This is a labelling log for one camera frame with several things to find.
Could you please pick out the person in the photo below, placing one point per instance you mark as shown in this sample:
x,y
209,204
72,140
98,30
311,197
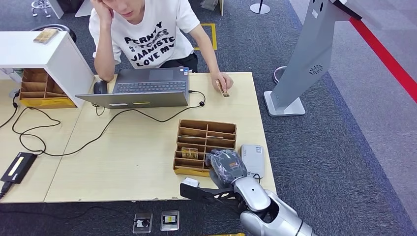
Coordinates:
x,y
153,42

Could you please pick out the grey laptop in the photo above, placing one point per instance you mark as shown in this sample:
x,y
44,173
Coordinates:
x,y
146,97

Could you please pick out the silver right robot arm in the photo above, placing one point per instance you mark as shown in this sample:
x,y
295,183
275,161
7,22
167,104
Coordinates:
x,y
254,195

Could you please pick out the black adapter yellow label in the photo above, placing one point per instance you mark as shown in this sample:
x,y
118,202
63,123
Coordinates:
x,y
18,167

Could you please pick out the white desk shelf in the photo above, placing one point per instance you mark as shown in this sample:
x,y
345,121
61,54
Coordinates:
x,y
32,49

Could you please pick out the white cabinet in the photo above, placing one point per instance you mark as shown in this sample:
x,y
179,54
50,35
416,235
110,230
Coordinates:
x,y
81,13

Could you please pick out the grey card reader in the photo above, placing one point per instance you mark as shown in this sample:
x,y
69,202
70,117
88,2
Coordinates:
x,y
254,159

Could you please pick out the grey kiosk stand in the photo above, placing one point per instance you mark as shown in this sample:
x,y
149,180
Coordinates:
x,y
306,55

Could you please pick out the gold card stack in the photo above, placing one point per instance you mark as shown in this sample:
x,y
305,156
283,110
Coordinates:
x,y
46,35

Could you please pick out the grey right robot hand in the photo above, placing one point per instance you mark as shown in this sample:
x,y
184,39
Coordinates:
x,y
228,166

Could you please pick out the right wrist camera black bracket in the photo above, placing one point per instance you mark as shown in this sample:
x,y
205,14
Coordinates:
x,y
195,193

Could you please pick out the beige board stand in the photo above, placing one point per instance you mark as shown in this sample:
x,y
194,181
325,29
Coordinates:
x,y
222,9

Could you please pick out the person's left forearm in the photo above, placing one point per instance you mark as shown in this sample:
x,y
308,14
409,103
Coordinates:
x,y
211,58

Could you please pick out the cardboard card organizer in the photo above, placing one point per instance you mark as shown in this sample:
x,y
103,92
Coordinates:
x,y
35,86
195,136

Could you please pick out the black round stool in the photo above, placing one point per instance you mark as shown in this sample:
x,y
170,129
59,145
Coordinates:
x,y
66,32

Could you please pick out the floor socket plate yellow label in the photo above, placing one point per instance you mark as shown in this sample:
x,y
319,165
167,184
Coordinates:
x,y
169,221

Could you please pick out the grey stanchion base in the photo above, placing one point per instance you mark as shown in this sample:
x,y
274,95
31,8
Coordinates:
x,y
259,9

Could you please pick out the person's right hand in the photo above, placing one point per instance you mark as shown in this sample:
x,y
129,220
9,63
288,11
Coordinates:
x,y
102,13

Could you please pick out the person's left hand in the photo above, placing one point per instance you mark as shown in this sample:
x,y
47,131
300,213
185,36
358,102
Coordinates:
x,y
224,79

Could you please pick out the gold ID card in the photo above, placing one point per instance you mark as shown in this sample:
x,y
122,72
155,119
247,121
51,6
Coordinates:
x,y
224,93

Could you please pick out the person's right forearm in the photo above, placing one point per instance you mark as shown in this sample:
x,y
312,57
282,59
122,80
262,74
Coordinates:
x,y
104,52

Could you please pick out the chrome chair base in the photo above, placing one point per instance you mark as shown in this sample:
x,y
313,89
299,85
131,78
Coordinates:
x,y
41,5

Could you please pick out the red barrier belt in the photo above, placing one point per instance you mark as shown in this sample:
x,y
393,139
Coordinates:
x,y
384,57

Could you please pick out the black computer mouse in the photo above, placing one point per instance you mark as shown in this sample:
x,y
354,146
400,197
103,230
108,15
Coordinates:
x,y
100,87

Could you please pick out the steel floor socket plate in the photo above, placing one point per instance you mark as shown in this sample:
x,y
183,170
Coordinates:
x,y
142,223

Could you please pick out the yellow floor tape line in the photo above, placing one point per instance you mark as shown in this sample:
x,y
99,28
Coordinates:
x,y
228,235

